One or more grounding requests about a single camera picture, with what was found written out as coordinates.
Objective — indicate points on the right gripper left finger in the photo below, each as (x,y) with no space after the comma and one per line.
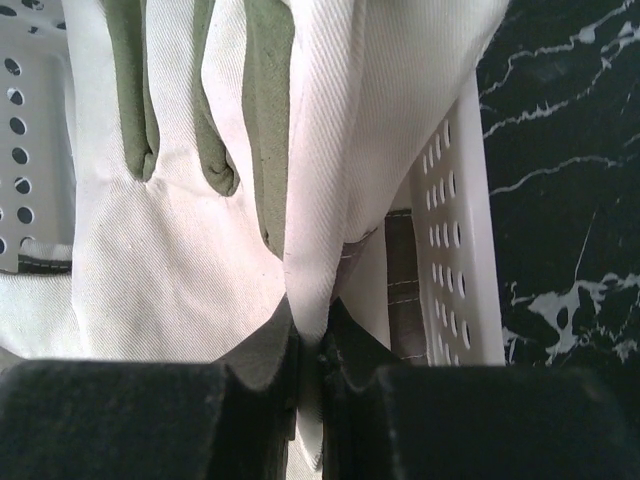
(230,419)

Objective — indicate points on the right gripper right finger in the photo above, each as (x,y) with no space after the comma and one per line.
(387,419)

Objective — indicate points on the grey-palm glove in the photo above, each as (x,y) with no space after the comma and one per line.
(382,293)
(229,155)

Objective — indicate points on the white perforated storage basket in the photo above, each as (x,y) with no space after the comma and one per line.
(445,188)

